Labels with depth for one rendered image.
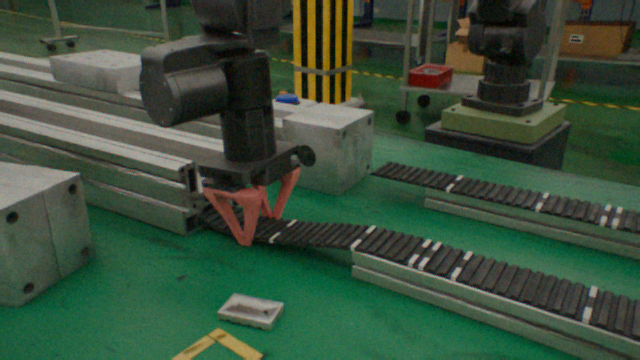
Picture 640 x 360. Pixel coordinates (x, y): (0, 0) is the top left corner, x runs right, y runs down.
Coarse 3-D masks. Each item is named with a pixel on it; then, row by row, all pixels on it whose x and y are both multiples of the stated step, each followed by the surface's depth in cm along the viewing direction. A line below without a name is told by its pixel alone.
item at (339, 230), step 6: (336, 228) 57; (342, 228) 56; (348, 228) 57; (330, 234) 56; (336, 234) 55; (342, 234) 56; (324, 240) 54; (330, 240) 54; (336, 240) 54; (318, 246) 54; (324, 246) 54
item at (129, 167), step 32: (0, 96) 85; (0, 128) 73; (32, 128) 70; (64, 128) 70; (96, 128) 75; (128, 128) 71; (160, 128) 71; (0, 160) 76; (32, 160) 72; (64, 160) 68; (96, 160) 67; (128, 160) 61; (160, 160) 60; (192, 160) 67; (96, 192) 67; (128, 192) 65; (160, 192) 60; (192, 192) 60; (160, 224) 62; (192, 224) 62
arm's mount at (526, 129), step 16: (448, 112) 98; (464, 112) 97; (480, 112) 97; (544, 112) 96; (560, 112) 99; (448, 128) 99; (464, 128) 97; (480, 128) 95; (496, 128) 93; (512, 128) 92; (528, 128) 90; (544, 128) 94
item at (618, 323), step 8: (616, 296) 45; (624, 296) 45; (616, 304) 44; (624, 304) 44; (632, 304) 45; (616, 312) 43; (624, 312) 43; (632, 312) 44; (616, 320) 42; (624, 320) 42; (632, 320) 43; (616, 328) 41; (624, 328) 42; (632, 328) 41; (632, 336) 41
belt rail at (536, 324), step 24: (360, 264) 53; (384, 264) 50; (408, 288) 50; (432, 288) 49; (456, 288) 47; (456, 312) 48; (480, 312) 47; (504, 312) 46; (528, 312) 44; (528, 336) 45; (552, 336) 44; (576, 336) 43; (600, 336) 42; (624, 336) 41
